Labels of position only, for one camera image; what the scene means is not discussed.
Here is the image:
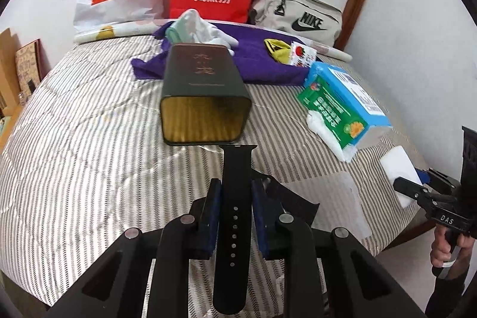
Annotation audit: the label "purple fabric tray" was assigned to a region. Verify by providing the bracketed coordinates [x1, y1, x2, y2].
[132, 20, 317, 86]

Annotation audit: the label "yellow pouch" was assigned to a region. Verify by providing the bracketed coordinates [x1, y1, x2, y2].
[264, 38, 295, 63]

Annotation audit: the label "person's right hand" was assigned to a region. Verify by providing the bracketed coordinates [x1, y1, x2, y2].
[431, 226, 454, 265]

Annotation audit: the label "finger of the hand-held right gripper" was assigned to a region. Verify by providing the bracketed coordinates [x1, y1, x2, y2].
[393, 176, 461, 221]
[416, 168, 463, 197]

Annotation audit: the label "brown notebook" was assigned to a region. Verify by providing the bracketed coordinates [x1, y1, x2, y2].
[15, 38, 47, 95]

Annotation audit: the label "black watch strap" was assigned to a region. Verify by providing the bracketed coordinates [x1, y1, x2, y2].
[214, 145, 258, 315]

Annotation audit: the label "wooden headboard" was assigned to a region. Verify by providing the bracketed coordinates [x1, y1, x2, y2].
[0, 28, 23, 117]

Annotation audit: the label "white gloves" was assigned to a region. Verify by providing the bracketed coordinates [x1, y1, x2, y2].
[179, 10, 239, 56]

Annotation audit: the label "white snack packet red print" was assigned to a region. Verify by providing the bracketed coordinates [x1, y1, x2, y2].
[289, 41, 317, 69]

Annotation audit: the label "blue tissue box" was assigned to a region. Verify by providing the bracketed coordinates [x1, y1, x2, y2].
[297, 61, 392, 149]

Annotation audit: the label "striped mattress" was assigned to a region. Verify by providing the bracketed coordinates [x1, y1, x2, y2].
[0, 25, 429, 307]

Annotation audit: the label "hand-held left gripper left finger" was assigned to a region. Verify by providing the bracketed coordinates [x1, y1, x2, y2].
[48, 178, 224, 318]

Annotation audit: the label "white soft cloth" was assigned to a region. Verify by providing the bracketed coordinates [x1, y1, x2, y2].
[306, 109, 358, 163]

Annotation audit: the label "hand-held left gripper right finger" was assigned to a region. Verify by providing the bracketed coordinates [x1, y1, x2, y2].
[251, 178, 427, 318]

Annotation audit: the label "grey sling bag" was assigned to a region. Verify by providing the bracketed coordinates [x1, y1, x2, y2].
[249, 0, 343, 48]

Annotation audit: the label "rolled patterned paper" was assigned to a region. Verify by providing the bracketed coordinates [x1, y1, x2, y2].
[75, 18, 353, 61]

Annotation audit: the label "dark green tin box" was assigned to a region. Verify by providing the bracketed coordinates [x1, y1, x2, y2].
[159, 44, 251, 147]

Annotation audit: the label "white charger box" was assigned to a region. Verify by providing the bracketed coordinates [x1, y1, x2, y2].
[380, 146, 423, 209]

